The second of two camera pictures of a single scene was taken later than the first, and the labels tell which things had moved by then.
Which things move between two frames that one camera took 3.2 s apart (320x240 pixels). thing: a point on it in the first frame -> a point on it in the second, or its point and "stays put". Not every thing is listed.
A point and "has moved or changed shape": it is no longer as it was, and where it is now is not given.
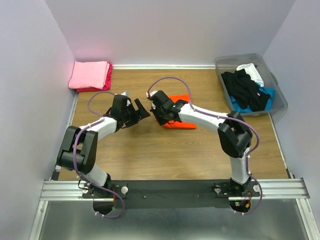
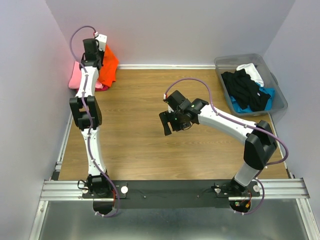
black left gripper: [140, 114] -> [101, 53]
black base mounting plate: [152, 194] stays put
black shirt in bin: [242, 88] stays put
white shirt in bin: [251, 70] stays put
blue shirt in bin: [239, 108] stays put
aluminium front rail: [294, 187] stays put
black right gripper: [160, 122] -> [165, 117]
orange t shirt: [174, 124] has moved or changed shape
